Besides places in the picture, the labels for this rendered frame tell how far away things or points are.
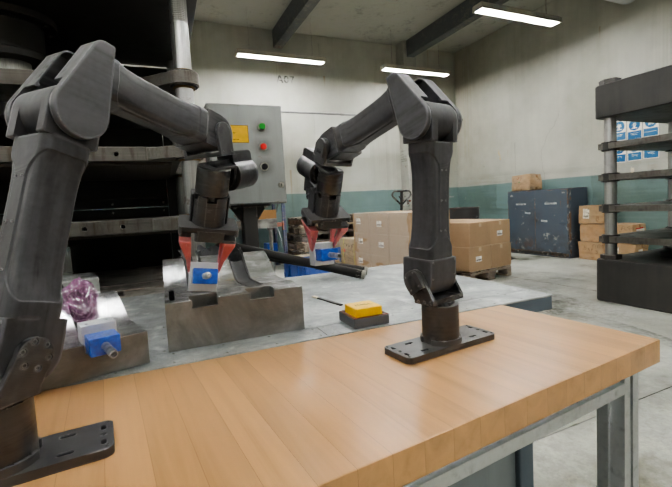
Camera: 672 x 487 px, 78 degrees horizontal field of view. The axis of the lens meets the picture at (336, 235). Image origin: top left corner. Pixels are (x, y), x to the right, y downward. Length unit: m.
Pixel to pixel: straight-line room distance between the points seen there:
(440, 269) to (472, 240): 4.57
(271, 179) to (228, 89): 6.27
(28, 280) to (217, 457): 0.26
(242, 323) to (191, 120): 0.39
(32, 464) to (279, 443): 0.24
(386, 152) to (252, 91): 2.96
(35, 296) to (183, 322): 0.35
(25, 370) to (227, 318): 0.39
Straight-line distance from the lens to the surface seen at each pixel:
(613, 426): 0.90
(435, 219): 0.70
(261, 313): 0.84
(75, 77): 0.56
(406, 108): 0.71
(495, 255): 5.64
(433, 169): 0.70
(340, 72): 8.75
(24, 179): 0.55
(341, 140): 0.85
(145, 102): 0.64
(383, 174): 8.79
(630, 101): 4.53
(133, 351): 0.79
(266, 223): 4.57
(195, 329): 0.82
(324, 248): 0.98
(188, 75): 1.59
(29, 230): 0.53
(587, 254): 7.46
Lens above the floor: 1.05
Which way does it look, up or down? 4 degrees down
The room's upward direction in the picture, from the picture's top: 3 degrees counter-clockwise
